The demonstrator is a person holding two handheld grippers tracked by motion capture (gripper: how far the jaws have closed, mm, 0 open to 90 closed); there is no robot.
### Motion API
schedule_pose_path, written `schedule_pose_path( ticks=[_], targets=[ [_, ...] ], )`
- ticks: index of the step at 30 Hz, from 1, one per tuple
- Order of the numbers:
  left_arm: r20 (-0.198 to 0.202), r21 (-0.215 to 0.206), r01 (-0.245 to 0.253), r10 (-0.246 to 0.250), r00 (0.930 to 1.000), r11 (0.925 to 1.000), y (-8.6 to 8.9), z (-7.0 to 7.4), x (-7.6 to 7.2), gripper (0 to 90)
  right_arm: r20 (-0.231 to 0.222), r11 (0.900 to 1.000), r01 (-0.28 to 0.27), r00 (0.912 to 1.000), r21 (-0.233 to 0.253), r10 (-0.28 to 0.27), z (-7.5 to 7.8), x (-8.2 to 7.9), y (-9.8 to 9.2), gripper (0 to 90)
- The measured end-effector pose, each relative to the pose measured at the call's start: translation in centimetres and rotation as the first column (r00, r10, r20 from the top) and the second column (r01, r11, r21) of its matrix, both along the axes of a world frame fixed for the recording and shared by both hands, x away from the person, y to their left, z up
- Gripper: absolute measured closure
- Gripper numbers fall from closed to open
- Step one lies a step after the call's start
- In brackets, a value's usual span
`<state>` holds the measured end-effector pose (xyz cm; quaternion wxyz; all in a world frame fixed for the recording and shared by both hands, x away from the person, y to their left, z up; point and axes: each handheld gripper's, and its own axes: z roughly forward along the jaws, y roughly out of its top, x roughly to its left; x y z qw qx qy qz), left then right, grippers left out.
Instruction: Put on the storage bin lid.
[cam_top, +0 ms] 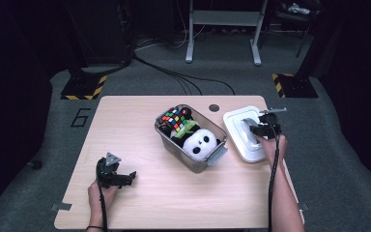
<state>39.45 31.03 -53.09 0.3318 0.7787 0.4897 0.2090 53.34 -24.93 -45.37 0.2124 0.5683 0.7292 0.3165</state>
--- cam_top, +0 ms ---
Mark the small black floor object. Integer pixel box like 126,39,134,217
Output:
28,159,43,171

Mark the panda plush toy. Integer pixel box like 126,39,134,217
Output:
165,107,222,161

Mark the person's right hand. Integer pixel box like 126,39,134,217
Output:
256,132,288,166

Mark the white metal frame stand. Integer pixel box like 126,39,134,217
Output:
185,0,270,68

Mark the black yellow striped stand base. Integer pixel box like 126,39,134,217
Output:
60,73,108,102
271,72,320,100

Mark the person's left hand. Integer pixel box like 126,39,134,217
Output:
87,180,119,215

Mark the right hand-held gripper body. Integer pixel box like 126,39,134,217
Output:
256,107,288,141

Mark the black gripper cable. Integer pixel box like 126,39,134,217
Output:
96,158,109,232
266,123,282,232

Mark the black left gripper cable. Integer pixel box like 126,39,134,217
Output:
96,158,109,232

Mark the colourful puzzle cube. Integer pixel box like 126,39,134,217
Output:
160,107,191,133

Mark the white lid with grey handle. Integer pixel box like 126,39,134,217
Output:
222,104,272,164

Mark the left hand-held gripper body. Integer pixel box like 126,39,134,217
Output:
95,152,123,189

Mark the black floor cable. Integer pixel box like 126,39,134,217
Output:
131,54,204,96
131,52,237,97

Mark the dark chair with cloth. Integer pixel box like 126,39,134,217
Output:
270,0,324,60

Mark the brown transparent storage box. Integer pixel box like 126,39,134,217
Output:
154,102,229,174

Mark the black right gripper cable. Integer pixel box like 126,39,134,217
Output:
266,123,282,232

